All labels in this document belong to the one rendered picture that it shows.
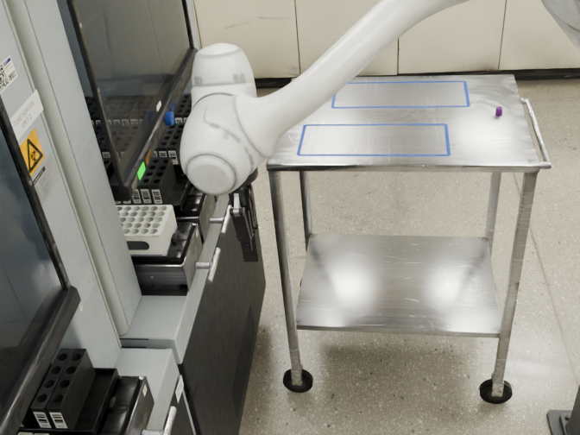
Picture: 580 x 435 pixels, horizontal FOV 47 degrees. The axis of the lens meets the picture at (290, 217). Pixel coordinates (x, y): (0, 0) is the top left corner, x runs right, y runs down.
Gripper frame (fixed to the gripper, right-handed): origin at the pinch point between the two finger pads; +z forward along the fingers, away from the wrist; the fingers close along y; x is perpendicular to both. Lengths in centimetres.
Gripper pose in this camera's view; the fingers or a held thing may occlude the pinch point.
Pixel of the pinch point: (249, 246)
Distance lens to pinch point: 133.5
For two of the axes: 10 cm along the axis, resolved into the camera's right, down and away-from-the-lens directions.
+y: -0.9, 6.1, -7.9
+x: 9.9, -0.1, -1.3
